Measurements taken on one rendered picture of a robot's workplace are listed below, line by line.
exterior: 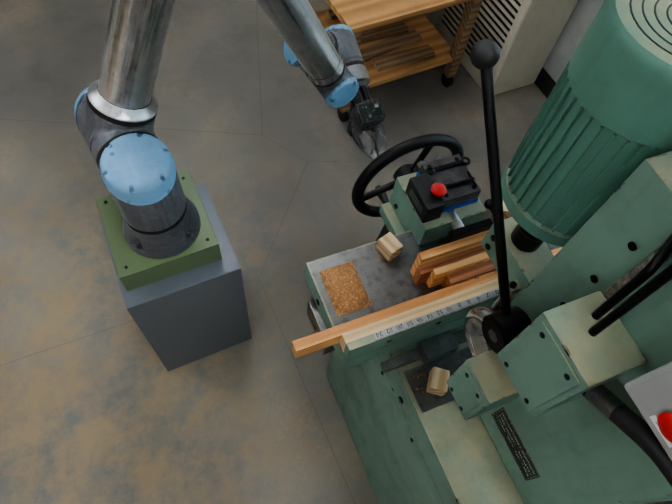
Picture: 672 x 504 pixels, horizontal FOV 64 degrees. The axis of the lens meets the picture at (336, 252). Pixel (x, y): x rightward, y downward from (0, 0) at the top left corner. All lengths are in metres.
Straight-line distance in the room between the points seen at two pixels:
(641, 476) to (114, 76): 1.14
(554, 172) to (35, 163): 2.14
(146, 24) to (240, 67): 1.56
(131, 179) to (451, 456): 0.84
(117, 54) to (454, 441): 1.00
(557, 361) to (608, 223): 0.17
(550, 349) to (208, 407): 1.41
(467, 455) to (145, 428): 1.14
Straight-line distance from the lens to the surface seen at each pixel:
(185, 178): 1.51
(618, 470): 0.81
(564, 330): 0.64
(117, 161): 1.23
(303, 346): 0.94
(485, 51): 0.68
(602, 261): 0.73
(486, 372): 0.83
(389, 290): 1.04
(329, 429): 1.86
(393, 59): 2.52
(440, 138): 1.21
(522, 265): 0.94
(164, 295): 1.43
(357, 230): 2.15
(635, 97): 0.62
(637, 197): 0.66
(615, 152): 0.68
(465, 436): 1.09
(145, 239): 1.35
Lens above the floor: 1.83
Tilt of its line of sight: 61 degrees down
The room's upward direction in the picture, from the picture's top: 10 degrees clockwise
